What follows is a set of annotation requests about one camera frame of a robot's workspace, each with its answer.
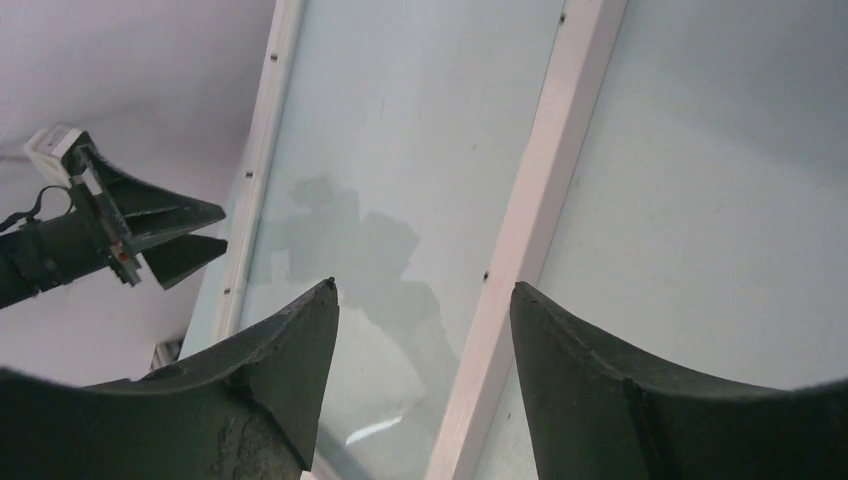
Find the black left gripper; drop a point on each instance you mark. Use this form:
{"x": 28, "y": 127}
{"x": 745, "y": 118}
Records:
{"x": 88, "y": 217}

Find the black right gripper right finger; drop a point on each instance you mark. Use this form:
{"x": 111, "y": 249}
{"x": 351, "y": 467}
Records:
{"x": 599, "y": 407}

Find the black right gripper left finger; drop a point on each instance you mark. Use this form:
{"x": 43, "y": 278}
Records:
{"x": 247, "y": 407}

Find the aluminium corner rail left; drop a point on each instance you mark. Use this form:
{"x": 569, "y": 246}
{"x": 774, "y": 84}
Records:
{"x": 165, "y": 353}

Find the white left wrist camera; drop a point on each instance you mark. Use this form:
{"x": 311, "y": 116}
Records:
{"x": 46, "y": 150}

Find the white picture frame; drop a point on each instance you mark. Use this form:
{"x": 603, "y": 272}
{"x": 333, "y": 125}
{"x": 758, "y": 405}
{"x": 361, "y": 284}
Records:
{"x": 580, "y": 53}

